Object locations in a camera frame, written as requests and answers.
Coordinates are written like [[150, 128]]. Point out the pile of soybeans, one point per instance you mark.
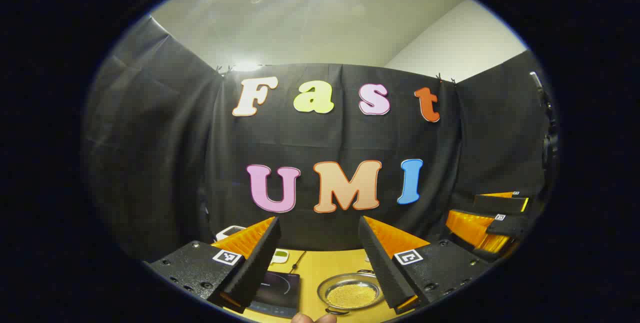
[[352, 296]]

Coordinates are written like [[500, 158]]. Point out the black induction cooktop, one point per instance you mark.
[[277, 290]]

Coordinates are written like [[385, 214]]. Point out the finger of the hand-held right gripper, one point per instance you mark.
[[470, 227], [502, 202]]

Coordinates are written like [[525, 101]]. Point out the white box appliance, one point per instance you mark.
[[227, 233]]

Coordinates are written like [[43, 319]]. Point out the stainless steel pot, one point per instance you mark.
[[345, 279]]

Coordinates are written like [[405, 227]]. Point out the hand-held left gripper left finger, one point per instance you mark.
[[260, 263]]

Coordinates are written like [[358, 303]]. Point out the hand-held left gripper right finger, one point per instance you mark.
[[382, 268]]

